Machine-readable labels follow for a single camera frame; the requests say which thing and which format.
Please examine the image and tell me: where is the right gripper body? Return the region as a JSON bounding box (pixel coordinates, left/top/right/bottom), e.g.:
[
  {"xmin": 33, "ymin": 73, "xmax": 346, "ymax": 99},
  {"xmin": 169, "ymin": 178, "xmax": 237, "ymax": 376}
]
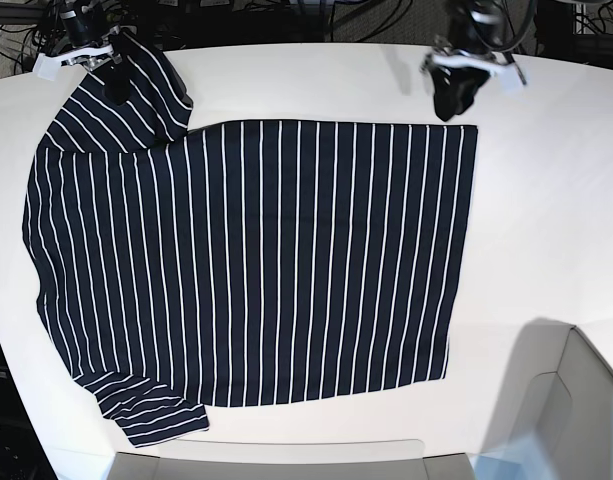
[{"xmin": 60, "ymin": 0, "xmax": 110, "ymax": 48}]

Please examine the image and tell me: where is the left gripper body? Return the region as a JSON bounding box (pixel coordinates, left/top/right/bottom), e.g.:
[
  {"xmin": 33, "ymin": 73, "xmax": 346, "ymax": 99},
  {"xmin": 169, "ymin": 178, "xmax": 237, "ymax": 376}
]
[{"xmin": 448, "ymin": 1, "xmax": 505, "ymax": 59}]

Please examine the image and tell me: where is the navy white striped T-shirt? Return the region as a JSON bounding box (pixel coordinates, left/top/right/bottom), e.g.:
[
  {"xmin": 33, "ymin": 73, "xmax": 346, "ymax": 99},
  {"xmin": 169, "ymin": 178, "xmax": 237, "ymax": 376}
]
[{"xmin": 22, "ymin": 32, "xmax": 478, "ymax": 447}]

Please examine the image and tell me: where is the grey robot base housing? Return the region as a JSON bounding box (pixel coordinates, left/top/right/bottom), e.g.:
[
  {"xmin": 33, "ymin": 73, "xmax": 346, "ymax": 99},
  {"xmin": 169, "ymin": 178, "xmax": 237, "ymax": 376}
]
[{"xmin": 109, "ymin": 319, "xmax": 613, "ymax": 479}]

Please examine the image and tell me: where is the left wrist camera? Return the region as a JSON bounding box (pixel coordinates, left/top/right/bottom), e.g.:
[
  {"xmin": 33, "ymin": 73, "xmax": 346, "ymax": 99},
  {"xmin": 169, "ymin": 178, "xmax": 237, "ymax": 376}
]
[{"xmin": 495, "ymin": 63, "xmax": 528, "ymax": 93}]

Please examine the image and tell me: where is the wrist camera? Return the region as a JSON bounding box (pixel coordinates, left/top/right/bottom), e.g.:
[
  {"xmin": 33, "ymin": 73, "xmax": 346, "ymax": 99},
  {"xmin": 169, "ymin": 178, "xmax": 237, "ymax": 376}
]
[
  {"xmin": 495, "ymin": 63, "xmax": 528, "ymax": 93},
  {"xmin": 32, "ymin": 53, "xmax": 62, "ymax": 81}
]

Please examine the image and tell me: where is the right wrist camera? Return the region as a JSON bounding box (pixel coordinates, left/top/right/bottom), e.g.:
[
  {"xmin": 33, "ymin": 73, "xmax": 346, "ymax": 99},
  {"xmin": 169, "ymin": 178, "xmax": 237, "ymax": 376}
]
[{"xmin": 32, "ymin": 53, "xmax": 62, "ymax": 81}]

